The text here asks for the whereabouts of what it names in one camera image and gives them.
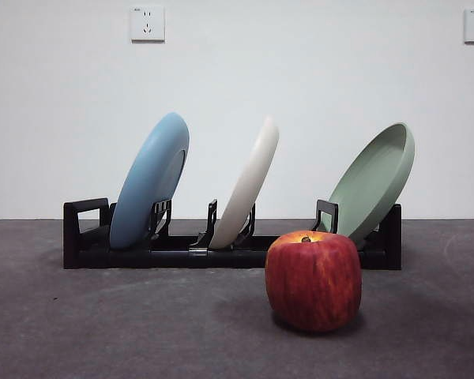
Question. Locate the blue plate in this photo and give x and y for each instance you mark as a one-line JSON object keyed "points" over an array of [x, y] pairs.
{"points": [[150, 173]]}

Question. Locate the red apple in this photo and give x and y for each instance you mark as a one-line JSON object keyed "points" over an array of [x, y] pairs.
{"points": [[313, 282]]}

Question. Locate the white plate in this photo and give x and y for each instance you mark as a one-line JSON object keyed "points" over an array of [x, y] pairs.
{"points": [[247, 185]]}

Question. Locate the black plate rack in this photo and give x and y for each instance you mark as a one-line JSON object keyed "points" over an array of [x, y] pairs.
{"points": [[205, 258]]}

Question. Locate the green plate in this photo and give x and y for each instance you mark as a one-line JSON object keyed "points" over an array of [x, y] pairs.
{"points": [[369, 189]]}

